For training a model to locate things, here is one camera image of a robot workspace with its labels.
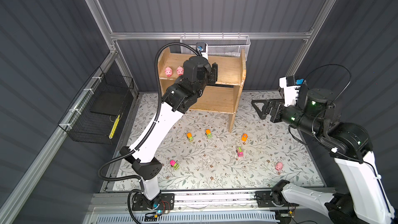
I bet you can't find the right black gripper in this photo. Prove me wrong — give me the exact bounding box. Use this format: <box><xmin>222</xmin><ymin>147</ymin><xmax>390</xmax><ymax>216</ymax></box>
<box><xmin>249</xmin><ymin>96</ymin><xmax>318</xmax><ymax>139</ymax></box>

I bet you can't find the pink pig toy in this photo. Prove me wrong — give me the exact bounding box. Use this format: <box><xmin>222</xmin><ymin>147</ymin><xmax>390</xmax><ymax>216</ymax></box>
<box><xmin>164</xmin><ymin>66</ymin><xmax>173</xmax><ymax>77</ymax></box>
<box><xmin>176</xmin><ymin>66</ymin><xmax>184</xmax><ymax>76</ymax></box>
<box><xmin>275</xmin><ymin>162</ymin><xmax>284</xmax><ymax>171</ymax></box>

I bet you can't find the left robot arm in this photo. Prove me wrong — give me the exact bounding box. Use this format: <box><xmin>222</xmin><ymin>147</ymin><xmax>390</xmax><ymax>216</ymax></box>
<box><xmin>97</xmin><ymin>43</ymin><xmax>218</xmax><ymax>203</ymax></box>

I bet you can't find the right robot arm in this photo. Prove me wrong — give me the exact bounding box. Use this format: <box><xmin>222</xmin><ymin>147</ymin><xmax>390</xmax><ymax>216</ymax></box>
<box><xmin>252</xmin><ymin>89</ymin><xmax>398</xmax><ymax>224</ymax></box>

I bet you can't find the wooden two-tier shelf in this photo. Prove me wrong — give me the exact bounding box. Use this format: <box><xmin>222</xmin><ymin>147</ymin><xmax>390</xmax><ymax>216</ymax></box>
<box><xmin>158</xmin><ymin>48</ymin><xmax>246</xmax><ymax>132</ymax></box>

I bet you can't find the orange toy car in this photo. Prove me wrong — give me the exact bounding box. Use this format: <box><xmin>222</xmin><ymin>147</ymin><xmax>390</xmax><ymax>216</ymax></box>
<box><xmin>241</xmin><ymin>134</ymin><xmax>248</xmax><ymax>142</ymax></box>

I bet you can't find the pink green toy truck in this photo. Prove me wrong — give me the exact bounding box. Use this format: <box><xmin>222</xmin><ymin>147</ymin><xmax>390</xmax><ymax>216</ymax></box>
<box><xmin>236</xmin><ymin>147</ymin><xmax>244</xmax><ymax>158</ymax></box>

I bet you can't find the orange green mixer truck right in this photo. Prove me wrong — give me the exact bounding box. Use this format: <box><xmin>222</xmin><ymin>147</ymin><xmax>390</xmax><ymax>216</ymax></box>
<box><xmin>205</xmin><ymin>129</ymin><xmax>212</xmax><ymax>139</ymax></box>

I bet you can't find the orange green mixer truck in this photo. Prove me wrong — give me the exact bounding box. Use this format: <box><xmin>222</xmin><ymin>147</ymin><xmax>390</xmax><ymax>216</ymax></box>
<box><xmin>187</xmin><ymin>132</ymin><xmax>194</xmax><ymax>142</ymax></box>
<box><xmin>205</xmin><ymin>129</ymin><xmax>212</xmax><ymax>139</ymax></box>

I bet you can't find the orange green mixer truck left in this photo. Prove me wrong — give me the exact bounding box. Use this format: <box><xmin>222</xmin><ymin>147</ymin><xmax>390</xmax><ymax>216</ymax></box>
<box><xmin>187</xmin><ymin>132</ymin><xmax>194</xmax><ymax>142</ymax></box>

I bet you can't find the yellow corn toy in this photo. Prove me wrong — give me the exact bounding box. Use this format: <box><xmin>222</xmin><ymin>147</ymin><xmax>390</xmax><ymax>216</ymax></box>
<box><xmin>108</xmin><ymin>115</ymin><xmax>120</xmax><ymax>140</ymax></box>

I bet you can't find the white vented cover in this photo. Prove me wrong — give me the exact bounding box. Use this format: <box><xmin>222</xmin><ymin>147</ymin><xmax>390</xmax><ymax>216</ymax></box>
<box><xmin>94</xmin><ymin>211</ymin><xmax>280</xmax><ymax>224</ymax></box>

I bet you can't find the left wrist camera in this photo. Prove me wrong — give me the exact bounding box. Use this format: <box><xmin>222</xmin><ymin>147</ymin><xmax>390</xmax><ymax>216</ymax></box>
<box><xmin>195</xmin><ymin>42</ymin><xmax>208</xmax><ymax>59</ymax></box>

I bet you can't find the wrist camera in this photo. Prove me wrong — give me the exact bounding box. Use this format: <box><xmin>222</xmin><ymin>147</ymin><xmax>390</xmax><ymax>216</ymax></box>
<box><xmin>279</xmin><ymin>75</ymin><xmax>309</xmax><ymax>108</ymax></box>
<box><xmin>195</xmin><ymin>42</ymin><xmax>208</xmax><ymax>59</ymax></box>

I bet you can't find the white wire mesh basket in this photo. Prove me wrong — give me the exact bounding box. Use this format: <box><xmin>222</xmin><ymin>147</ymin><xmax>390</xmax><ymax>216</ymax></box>
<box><xmin>180</xmin><ymin>34</ymin><xmax>251</xmax><ymax>59</ymax></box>

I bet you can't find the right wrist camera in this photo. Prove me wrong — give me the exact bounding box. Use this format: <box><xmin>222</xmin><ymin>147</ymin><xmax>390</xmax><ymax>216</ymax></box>
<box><xmin>279</xmin><ymin>75</ymin><xmax>309</xmax><ymax>108</ymax></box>

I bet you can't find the black wire basket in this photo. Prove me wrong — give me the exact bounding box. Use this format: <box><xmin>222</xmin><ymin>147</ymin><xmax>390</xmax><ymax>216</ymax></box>
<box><xmin>59</xmin><ymin>68</ymin><xmax>137</xmax><ymax>145</ymax></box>

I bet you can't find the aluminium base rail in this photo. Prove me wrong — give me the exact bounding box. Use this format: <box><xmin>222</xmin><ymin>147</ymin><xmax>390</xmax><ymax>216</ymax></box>
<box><xmin>90</xmin><ymin>187</ymin><xmax>340</xmax><ymax>212</ymax></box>

